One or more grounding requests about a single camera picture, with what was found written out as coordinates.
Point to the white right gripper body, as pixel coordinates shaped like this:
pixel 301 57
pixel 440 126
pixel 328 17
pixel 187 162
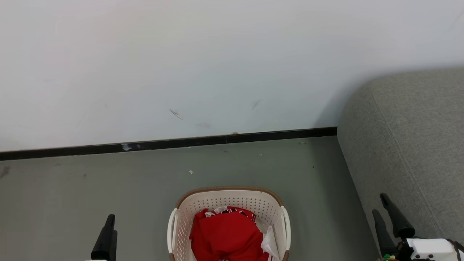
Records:
pixel 431 250

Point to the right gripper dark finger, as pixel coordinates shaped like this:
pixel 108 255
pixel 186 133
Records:
pixel 384 235
pixel 400 224

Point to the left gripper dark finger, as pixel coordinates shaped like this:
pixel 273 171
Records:
pixel 114 246
pixel 103 243

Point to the red jersey with striped sleeves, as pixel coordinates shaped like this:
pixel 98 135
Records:
pixel 224 235

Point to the grey fabric sofa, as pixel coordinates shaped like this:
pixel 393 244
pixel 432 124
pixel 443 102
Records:
pixel 417 145

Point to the black baseboard strip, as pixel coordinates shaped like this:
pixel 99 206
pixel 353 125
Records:
pixel 145 146

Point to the white perforated laundry basket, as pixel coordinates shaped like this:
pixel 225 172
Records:
pixel 232 197

